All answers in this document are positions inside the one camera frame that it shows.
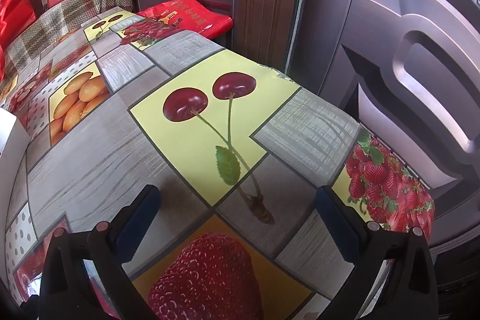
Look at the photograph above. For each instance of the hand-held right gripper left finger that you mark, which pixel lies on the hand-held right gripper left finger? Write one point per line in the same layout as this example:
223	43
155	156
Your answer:
140	215

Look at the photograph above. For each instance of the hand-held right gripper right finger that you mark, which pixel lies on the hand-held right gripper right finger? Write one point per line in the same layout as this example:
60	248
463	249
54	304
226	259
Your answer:
332	218

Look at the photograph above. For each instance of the white tray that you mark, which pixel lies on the white tray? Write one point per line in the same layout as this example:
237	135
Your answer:
7	132

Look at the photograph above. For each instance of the fruit print tablecloth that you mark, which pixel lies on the fruit print tablecloth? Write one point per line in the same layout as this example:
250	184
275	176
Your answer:
112	162

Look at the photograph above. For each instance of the small red printed bag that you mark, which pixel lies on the small red printed bag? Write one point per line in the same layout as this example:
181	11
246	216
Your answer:
187	16

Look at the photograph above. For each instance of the plaid cloth cover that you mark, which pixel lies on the plaid cloth cover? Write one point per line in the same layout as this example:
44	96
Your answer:
56	20

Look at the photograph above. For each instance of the red tote bag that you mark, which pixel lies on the red tote bag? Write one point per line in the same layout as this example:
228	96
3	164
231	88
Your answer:
11	16

